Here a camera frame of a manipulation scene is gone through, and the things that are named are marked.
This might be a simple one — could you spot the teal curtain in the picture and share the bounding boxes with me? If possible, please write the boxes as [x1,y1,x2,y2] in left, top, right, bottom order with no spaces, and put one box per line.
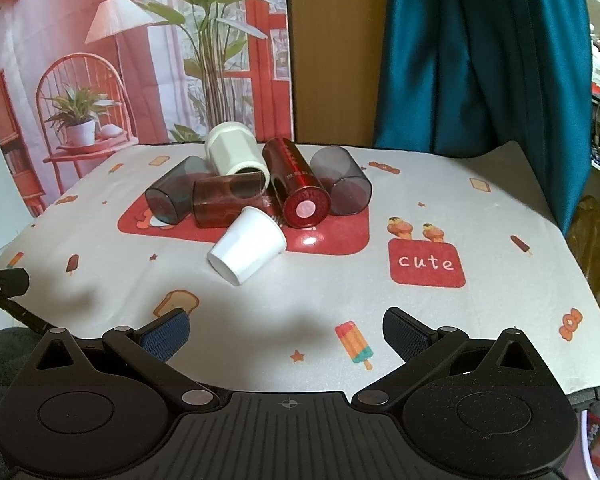
[374,0,592,230]

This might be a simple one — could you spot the red metallic tumbler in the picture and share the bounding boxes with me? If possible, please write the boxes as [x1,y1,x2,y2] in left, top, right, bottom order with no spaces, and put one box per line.
[262,138,330,229]

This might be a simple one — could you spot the printed room backdrop poster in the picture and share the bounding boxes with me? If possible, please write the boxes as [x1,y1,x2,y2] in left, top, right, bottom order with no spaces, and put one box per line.
[0,0,292,215]

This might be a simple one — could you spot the wooden panel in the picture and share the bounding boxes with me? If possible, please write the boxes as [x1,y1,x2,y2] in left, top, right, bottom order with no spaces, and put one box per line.
[288,0,387,148]

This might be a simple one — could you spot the purple-grey translucent cup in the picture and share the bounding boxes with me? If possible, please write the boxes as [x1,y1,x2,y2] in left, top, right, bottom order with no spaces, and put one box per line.
[310,145,373,216]

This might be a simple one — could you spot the cream faceted cup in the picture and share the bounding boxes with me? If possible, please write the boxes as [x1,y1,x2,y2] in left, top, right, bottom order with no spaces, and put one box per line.
[204,122,270,191]

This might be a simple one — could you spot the white plastic cup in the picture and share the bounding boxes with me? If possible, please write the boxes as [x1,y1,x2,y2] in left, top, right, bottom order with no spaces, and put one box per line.
[207,206,287,286]

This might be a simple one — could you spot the grey-blue translucent cup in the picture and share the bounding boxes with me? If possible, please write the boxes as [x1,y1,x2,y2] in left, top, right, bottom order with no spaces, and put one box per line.
[144,156,211,226]

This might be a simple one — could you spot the patterned white tablecloth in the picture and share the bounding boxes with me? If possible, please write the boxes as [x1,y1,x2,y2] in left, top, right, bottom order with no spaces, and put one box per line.
[0,143,600,393]

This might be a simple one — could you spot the brown translucent cup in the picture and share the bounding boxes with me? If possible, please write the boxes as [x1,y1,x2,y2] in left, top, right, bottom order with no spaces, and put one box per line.
[193,171,265,229]

